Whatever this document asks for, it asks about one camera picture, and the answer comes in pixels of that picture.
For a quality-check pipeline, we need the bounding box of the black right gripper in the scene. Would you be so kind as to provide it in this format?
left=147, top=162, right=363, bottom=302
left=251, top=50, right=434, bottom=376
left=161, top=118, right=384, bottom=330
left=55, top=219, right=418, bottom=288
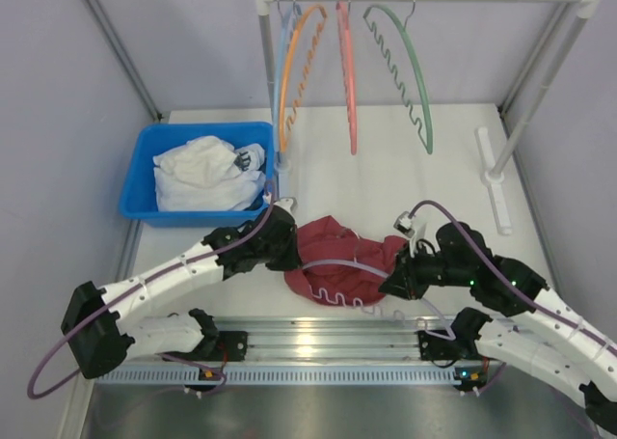
left=378, top=238, right=473, bottom=299

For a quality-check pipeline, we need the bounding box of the lilac hanger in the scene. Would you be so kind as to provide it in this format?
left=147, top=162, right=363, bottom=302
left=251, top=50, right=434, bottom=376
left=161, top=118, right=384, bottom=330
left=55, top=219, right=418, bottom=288
left=303, top=259, right=456, bottom=342

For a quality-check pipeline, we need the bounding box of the red tank top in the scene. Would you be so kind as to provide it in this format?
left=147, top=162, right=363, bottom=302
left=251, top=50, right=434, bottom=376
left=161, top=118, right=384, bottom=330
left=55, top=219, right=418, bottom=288
left=284, top=216, right=408, bottom=307

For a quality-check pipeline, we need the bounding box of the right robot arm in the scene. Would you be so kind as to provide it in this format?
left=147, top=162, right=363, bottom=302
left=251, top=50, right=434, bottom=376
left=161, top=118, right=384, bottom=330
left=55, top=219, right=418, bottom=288
left=379, top=222, right=616, bottom=434

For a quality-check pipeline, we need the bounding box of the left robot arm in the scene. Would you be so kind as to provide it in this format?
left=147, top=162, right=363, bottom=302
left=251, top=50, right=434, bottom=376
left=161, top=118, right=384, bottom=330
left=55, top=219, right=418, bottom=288
left=61, top=205, right=302, bottom=379

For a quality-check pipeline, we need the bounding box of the light blue hanger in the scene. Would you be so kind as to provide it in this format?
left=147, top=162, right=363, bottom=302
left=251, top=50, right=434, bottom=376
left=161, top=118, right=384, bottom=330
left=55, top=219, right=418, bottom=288
left=272, top=5, right=302, bottom=199

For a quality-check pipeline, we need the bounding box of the orange hanger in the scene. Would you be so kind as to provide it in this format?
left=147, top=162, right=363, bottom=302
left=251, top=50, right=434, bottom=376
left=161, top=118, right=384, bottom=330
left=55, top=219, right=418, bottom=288
left=277, top=4, right=329, bottom=153

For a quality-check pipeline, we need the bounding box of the pink hanger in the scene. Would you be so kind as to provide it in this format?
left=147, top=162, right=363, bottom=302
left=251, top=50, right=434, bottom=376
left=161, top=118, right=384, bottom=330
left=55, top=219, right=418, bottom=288
left=335, top=2, right=358, bottom=155

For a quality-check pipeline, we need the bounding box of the white cloth in bin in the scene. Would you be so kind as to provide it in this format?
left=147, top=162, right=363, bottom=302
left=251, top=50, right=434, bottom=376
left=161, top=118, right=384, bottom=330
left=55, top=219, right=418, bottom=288
left=153, top=136, right=241, bottom=212

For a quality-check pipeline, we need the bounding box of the blue plastic bin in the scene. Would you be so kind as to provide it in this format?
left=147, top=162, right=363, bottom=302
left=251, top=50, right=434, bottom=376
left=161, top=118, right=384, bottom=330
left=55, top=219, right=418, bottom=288
left=119, top=122, right=275, bottom=228

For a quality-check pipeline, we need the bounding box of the white garment rack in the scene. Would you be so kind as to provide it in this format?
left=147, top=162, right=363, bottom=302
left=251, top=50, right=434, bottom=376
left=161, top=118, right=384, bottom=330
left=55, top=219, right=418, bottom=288
left=255, top=0, right=602, bottom=235

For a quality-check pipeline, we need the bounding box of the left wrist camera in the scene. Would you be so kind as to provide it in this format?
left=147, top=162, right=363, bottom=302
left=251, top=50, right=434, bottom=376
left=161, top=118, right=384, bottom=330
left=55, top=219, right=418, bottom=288
left=264, top=195, right=298, bottom=215

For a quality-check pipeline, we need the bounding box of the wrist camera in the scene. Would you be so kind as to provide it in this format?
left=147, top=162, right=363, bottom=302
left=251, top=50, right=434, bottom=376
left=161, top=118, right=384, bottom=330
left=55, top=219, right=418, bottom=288
left=393, top=211, right=428, bottom=257
left=264, top=195, right=298, bottom=215

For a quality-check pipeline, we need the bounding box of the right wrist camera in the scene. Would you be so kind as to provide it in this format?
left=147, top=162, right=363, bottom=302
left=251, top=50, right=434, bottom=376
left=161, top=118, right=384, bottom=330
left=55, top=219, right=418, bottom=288
left=393, top=211, right=428, bottom=257

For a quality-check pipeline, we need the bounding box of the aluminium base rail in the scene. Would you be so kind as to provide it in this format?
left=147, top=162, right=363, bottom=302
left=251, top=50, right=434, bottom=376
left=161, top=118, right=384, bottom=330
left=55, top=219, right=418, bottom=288
left=111, top=313, right=599, bottom=366

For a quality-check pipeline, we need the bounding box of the slotted cable duct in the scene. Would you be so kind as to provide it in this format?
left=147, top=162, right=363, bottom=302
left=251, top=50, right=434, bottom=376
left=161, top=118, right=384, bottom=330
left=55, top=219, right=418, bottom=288
left=96, top=364, right=487, bottom=386

